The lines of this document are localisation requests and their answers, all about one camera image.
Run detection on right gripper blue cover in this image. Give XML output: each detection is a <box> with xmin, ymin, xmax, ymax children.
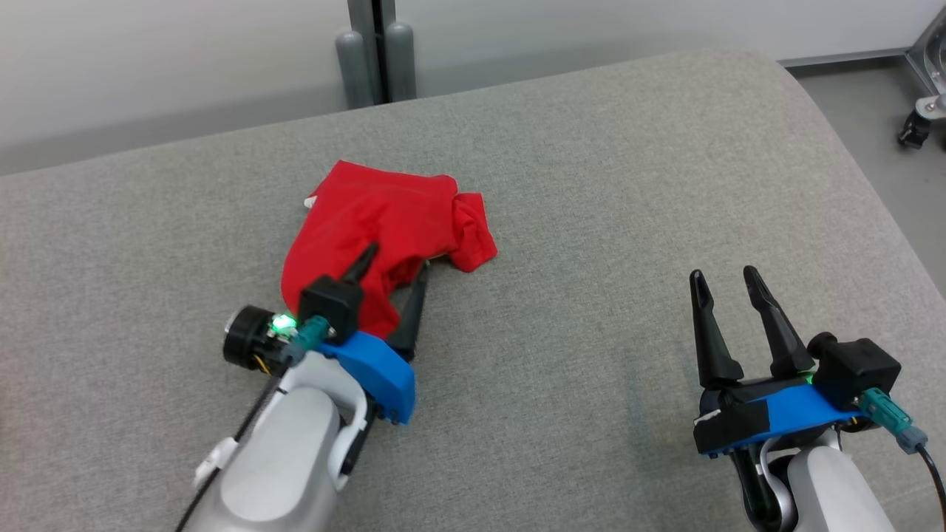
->
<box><xmin>690</xmin><ymin>266</ymin><xmax>862</xmax><ymax>459</ymax></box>

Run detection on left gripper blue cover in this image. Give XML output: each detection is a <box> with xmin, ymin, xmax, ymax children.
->
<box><xmin>224</xmin><ymin>242</ymin><xmax>431</xmax><ymax>426</ymax></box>

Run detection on red shorts with white band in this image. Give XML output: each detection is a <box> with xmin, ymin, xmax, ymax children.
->
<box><xmin>281</xmin><ymin>160</ymin><xmax>498</xmax><ymax>339</ymax></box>

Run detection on black caster wheel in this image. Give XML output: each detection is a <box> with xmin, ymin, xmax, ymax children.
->
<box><xmin>897</xmin><ymin>95</ymin><xmax>946</xmax><ymax>151</ymax></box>

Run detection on grey cylinder post foot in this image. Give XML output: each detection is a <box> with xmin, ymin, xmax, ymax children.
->
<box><xmin>335</xmin><ymin>30</ymin><xmax>375</xmax><ymax>110</ymax></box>
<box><xmin>384</xmin><ymin>22</ymin><xmax>417</xmax><ymax>102</ymax></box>

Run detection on grey partition post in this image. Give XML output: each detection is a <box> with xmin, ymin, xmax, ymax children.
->
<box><xmin>347</xmin><ymin>0</ymin><xmax>396</xmax><ymax>104</ymax></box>

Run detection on aluminium frame stand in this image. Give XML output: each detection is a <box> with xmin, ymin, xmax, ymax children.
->
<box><xmin>905</xmin><ymin>7</ymin><xmax>946</xmax><ymax>100</ymax></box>

